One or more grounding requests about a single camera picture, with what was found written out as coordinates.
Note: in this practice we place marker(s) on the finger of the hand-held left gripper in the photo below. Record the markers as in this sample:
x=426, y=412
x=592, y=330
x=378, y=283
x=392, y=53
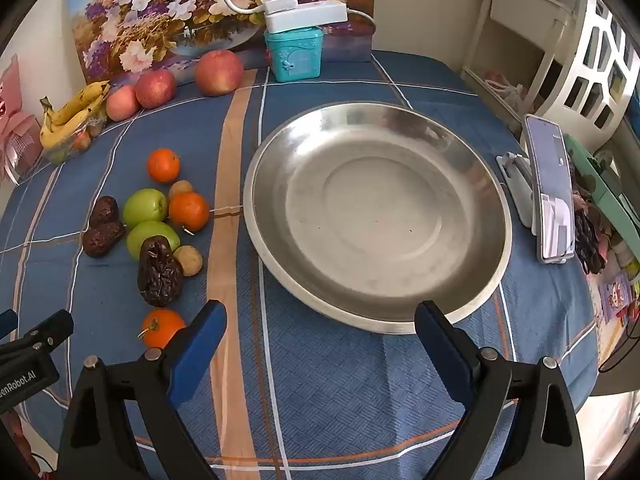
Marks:
x=7, y=324
x=52, y=327

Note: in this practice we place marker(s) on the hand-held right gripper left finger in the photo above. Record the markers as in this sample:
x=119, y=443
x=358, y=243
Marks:
x=197, y=355

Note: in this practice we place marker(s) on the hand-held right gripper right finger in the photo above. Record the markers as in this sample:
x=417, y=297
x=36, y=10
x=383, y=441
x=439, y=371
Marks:
x=442, y=355

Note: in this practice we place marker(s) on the small orange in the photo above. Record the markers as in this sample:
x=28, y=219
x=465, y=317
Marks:
x=188, y=211
x=163, y=165
x=162, y=328

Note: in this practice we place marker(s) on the large wrinkled red date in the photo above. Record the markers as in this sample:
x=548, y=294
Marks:
x=159, y=272

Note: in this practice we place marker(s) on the small brown longan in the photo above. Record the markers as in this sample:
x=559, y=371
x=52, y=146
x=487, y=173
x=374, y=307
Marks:
x=190, y=261
x=180, y=189

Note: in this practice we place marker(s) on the round metal plate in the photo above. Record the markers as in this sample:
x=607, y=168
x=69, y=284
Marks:
x=380, y=210

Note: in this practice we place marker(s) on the blue plaid tablecloth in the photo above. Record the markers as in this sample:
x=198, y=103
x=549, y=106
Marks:
x=325, y=400

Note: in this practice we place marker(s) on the colourful sticker sheet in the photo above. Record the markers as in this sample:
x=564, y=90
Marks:
x=615, y=295

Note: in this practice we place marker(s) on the dark hair scrunchie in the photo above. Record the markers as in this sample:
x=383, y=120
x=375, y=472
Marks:
x=587, y=242

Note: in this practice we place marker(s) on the clear plastic fruit bag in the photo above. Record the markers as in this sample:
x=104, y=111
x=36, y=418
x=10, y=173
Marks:
x=75, y=145

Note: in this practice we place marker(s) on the white phone stand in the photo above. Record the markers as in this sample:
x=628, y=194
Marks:
x=515, y=175

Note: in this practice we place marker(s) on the pink gift bag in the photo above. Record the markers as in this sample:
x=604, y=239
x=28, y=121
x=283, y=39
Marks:
x=15, y=125

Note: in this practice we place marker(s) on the yellow banana bunch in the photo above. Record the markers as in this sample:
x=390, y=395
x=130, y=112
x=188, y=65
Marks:
x=75, y=110

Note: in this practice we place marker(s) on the smartphone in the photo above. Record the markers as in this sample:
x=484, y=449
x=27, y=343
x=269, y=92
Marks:
x=547, y=160

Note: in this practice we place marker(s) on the green cardboard box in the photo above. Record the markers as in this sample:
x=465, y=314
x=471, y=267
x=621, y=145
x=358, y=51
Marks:
x=600, y=185

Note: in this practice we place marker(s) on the pale pink apple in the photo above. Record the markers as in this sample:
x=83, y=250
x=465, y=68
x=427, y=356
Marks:
x=121, y=102

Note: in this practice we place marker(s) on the large red apple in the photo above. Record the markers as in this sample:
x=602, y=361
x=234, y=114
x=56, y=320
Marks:
x=219, y=72

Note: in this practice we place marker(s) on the teal toy box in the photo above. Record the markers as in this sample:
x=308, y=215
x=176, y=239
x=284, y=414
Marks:
x=295, y=55

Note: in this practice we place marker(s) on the floral painting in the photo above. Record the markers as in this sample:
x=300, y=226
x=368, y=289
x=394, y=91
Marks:
x=150, y=10

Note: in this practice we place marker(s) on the white lattice rack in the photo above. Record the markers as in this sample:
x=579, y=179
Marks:
x=600, y=60

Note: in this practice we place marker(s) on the white wooden shelf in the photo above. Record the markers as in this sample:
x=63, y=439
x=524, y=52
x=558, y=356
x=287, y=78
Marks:
x=520, y=25

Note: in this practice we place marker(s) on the white power strip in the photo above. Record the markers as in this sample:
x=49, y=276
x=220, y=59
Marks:
x=320, y=12

